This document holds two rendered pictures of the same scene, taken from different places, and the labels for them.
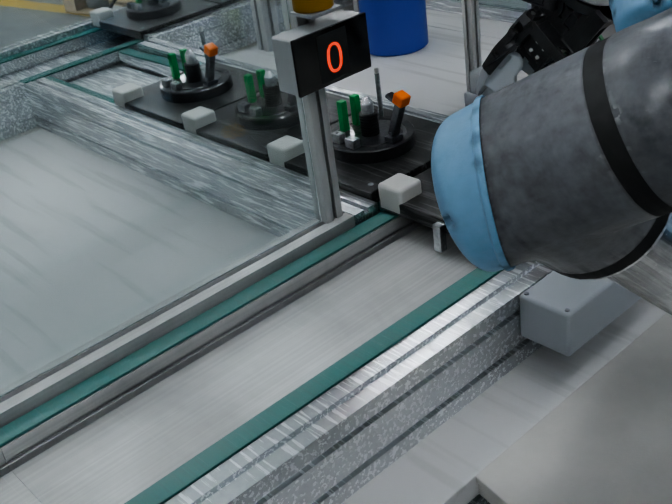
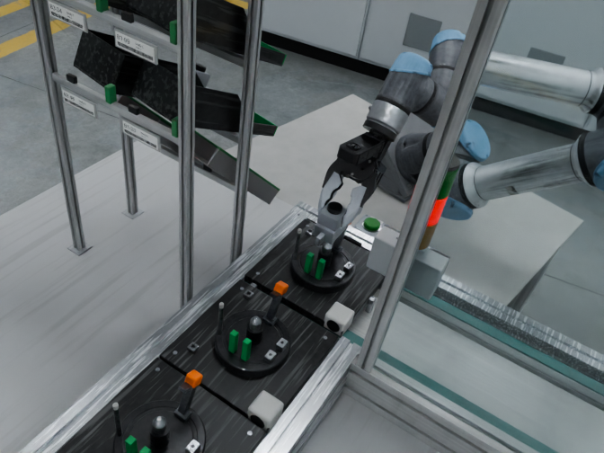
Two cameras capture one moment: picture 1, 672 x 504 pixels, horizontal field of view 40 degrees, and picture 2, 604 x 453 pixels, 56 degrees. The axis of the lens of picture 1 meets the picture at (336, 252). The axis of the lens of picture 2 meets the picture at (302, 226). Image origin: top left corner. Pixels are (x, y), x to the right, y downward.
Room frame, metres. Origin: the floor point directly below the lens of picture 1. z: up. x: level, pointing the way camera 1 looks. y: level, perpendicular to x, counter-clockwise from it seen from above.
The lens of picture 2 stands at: (1.57, 0.52, 1.84)
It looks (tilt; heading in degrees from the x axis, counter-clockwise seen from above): 41 degrees down; 244
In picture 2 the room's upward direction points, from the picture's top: 10 degrees clockwise
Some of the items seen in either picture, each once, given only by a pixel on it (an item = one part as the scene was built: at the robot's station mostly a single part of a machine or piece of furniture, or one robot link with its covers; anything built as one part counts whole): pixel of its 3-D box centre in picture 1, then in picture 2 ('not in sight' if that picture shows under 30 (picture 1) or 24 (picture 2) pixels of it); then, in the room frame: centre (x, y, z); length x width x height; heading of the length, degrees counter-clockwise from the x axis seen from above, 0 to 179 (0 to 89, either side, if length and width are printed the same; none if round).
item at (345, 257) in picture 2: not in sight; (323, 266); (1.13, -0.24, 0.98); 0.14 x 0.14 x 0.02
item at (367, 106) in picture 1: (368, 119); (253, 331); (1.34, -0.08, 1.01); 0.24 x 0.24 x 0.13; 38
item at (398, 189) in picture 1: (400, 194); (338, 319); (1.15, -0.10, 0.97); 0.05 x 0.05 x 0.04; 38
